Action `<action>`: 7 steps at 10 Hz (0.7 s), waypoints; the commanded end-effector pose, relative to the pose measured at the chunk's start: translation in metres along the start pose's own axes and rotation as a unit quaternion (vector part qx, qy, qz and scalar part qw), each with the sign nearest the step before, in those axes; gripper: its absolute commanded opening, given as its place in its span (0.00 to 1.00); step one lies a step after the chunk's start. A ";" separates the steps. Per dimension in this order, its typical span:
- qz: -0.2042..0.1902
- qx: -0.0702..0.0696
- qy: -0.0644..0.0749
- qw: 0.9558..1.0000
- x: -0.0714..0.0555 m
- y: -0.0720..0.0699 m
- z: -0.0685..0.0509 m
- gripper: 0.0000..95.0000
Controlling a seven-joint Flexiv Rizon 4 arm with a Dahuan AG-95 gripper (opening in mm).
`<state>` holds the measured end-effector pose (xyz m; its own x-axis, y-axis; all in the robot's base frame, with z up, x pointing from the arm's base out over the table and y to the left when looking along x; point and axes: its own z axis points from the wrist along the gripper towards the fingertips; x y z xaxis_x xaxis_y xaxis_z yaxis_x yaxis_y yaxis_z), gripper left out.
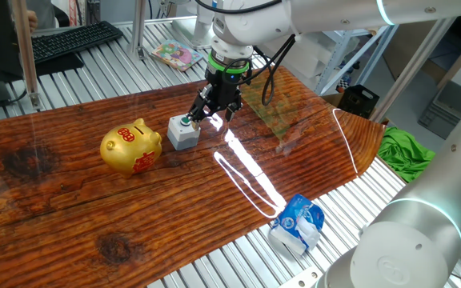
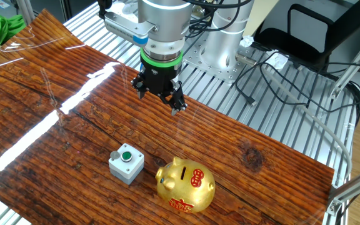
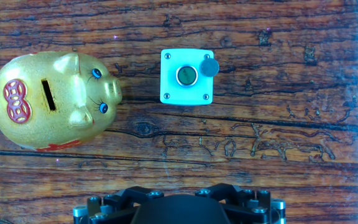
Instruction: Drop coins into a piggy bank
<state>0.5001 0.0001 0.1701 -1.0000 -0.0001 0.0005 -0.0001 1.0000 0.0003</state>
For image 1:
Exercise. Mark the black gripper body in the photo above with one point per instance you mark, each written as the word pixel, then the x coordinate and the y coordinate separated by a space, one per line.
pixel 224 90

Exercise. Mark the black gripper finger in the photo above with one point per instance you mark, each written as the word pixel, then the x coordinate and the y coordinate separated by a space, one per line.
pixel 233 107
pixel 197 112

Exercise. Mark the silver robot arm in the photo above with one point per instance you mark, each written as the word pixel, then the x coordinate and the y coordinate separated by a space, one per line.
pixel 414 240

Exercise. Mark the gold piggy bank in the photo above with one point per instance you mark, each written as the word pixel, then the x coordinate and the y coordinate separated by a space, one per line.
pixel 128 154

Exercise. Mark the person's bare hand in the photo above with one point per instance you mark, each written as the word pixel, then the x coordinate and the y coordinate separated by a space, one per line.
pixel 33 21

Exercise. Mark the white push button box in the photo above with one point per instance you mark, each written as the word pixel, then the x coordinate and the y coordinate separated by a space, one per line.
pixel 180 138

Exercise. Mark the colourful children's book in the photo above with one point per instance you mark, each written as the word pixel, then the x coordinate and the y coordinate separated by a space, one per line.
pixel 176 54

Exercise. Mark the white equipment base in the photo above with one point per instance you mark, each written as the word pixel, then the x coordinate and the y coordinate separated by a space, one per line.
pixel 190 34

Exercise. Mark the white foam block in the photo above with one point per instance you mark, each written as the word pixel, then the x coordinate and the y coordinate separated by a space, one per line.
pixel 302 56

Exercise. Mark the checkerboard card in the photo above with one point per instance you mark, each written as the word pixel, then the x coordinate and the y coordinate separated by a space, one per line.
pixel 343 84

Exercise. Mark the white metal shelf rack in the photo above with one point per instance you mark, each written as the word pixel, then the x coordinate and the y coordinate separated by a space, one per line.
pixel 337 56

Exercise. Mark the black plastic crate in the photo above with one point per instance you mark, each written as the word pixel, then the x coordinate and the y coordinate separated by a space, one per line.
pixel 356 102

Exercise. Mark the blue tissue pack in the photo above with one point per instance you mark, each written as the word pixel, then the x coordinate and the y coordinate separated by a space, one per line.
pixel 294 224

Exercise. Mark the black flat pad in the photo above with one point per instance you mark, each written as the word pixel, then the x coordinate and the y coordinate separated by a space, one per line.
pixel 60 64

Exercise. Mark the black keyboard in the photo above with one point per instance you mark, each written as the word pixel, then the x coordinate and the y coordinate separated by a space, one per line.
pixel 70 40

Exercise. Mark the wood grain table mat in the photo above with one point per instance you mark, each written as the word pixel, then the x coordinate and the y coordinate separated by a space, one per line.
pixel 94 220

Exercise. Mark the green cloth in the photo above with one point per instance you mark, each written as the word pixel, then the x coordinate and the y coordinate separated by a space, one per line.
pixel 402 152

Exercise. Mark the brown cardboard box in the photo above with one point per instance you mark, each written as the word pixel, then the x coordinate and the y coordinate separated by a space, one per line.
pixel 402 44

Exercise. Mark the grey plastic tray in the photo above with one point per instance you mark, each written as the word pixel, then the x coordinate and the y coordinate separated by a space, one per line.
pixel 442 112

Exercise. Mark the aluminium frame post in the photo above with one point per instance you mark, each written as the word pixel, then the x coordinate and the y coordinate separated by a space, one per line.
pixel 138 28
pixel 26 60

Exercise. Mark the white metal bracket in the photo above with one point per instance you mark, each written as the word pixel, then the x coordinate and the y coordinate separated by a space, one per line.
pixel 300 278

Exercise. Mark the aluminium frame strut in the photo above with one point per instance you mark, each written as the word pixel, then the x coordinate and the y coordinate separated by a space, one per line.
pixel 414 68

